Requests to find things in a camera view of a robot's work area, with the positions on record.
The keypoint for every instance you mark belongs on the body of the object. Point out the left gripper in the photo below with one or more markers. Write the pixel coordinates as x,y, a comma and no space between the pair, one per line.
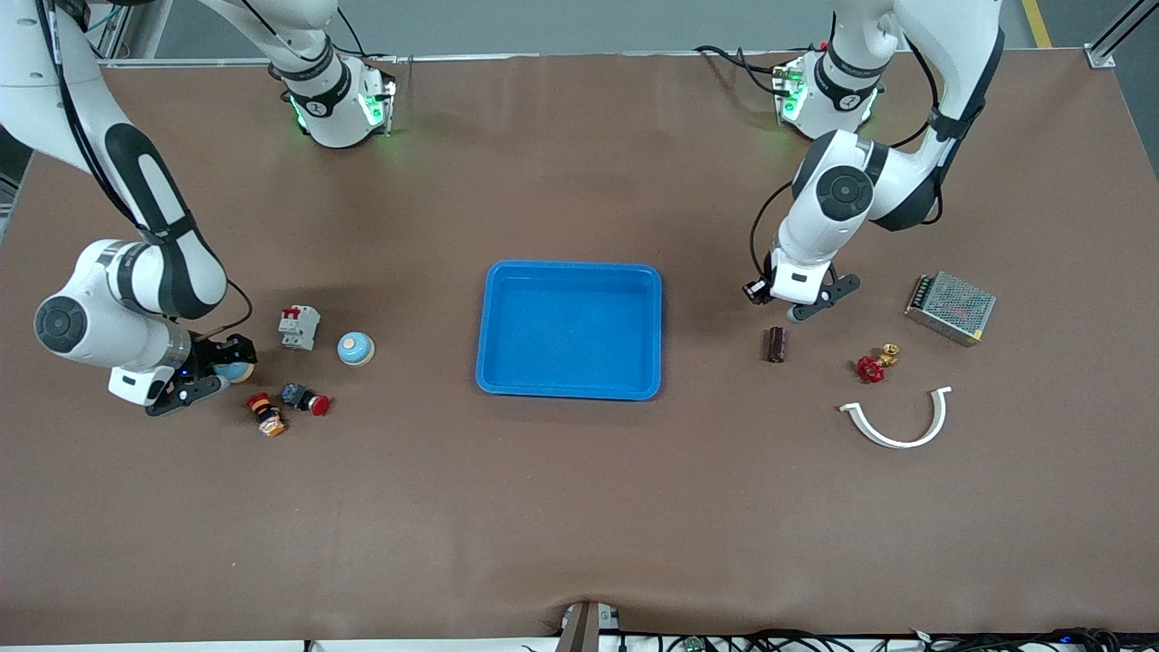
754,289

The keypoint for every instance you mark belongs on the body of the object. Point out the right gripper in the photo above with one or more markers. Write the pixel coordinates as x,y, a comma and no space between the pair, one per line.
214,352

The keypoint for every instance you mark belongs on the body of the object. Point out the light blue desk bell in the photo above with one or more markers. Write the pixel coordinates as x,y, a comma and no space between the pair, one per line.
356,349
239,371

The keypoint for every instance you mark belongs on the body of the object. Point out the brown electrolytic capacitor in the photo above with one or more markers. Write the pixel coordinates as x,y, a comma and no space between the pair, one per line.
776,345

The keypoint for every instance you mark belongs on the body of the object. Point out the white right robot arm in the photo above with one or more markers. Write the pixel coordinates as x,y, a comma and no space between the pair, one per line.
81,290

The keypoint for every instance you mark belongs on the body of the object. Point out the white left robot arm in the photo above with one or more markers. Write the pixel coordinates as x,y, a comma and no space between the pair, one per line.
951,27

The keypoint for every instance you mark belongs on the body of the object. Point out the blue plastic tray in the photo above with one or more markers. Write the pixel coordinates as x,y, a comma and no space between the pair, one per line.
570,330

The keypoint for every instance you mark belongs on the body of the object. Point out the orange emergency stop button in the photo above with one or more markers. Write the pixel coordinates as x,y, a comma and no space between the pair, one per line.
267,417

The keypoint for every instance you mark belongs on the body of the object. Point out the white red circuit breaker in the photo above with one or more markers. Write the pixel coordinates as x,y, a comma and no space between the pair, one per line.
299,328

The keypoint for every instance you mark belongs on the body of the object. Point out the red mushroom push button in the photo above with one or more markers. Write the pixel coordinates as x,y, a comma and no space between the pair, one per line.
303,397

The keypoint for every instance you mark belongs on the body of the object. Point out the metal mesh power supply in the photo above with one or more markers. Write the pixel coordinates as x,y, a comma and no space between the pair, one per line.
951,308

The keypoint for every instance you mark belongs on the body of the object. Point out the white curved pipe clamp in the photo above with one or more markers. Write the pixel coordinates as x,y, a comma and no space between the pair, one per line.
901,444

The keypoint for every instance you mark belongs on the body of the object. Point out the aluminium corner profile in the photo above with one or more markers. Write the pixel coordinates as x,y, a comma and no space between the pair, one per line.
1123,32

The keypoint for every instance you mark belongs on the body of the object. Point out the metal table edge rail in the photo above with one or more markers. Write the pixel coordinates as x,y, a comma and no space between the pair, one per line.
543,57

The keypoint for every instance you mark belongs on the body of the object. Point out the grey stand bracket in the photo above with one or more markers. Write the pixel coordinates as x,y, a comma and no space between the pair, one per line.
608,620

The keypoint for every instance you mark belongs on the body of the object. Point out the camera stand post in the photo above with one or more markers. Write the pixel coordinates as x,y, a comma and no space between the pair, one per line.
581,629

